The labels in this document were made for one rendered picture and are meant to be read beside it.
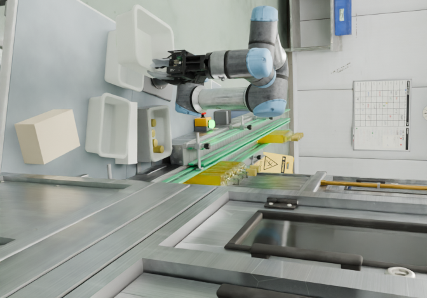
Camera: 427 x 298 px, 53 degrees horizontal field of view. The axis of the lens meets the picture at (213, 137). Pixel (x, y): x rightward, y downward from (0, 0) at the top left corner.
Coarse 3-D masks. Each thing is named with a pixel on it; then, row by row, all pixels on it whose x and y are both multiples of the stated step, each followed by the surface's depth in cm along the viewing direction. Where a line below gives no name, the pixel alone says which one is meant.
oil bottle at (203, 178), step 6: (198, 174) 188; (204, 174) 187; (210, 174) 187; (216, 174) 186; (222, 174) 186; (186, 180) 189; (192, 180) 188; (198, 180) 187; (204, 180) 186; (210, 180) 185; (216, 180) 184; (222, 180) 183
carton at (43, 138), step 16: (48, 112) 132; (64, 112) 130; (16, 128) 122; (32, 128) 120; (48, 128) 124; (64, 128) 130; (32, 144) 122; (48, 144) 124; (64, 144) 130; (32, 160) 124; (48, 160) 124
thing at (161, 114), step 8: (152, 112) 188; (160, 112) 188; (168, 112) 187; (160, 120) 188; (168, 120) 187; (152, 128) 188; (160, 128) 189; (168, 128) 188; (160, 136) 190; (168, 136) 188; (160, 144) 190; (168, 144) 189; (152, 152) 174; (168, 152) 188; (152, 160) 175
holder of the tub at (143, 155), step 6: (138, 108) 176; (144, 108) 175; (138, 114) 174; (144, 114) 173; (138, 120) 174; (144, 120) 173; (138, 126) 175; (144, 126) 174; (138, 132) 175; (144, 132) 174; (138, 138) 176; (144, 138) 174; (138, 144) 176; (144, 144) 175; (138, 150) 177; (144, 150) 175; (138, 156) 177; (144, 156) 176; (150, 156) 175; (138, 162) 180; (138, 168) 180; (150, 168) 187; (156, 168) 186; (144, 174) 178
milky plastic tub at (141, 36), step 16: (128, 16) 117; (144, 16) 123; (128, 32) 117; (144, 32) 133; (160, 32) 135; (128, 48) 116; (144, 48) 132; (160, 48) 135; (128, 64) 118; (144, 64) 117
